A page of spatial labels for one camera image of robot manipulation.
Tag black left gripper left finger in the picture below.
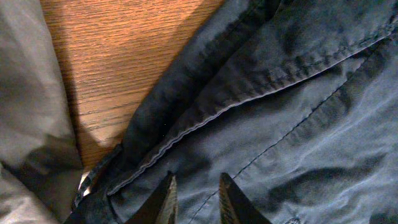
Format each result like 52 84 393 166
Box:
126 172 178 224

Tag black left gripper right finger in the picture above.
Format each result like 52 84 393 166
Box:
219 173 271 224

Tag grey folded shorts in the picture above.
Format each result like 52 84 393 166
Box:
1 0 83 223

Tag navy blue shorts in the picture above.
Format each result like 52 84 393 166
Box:
67 0 397 223

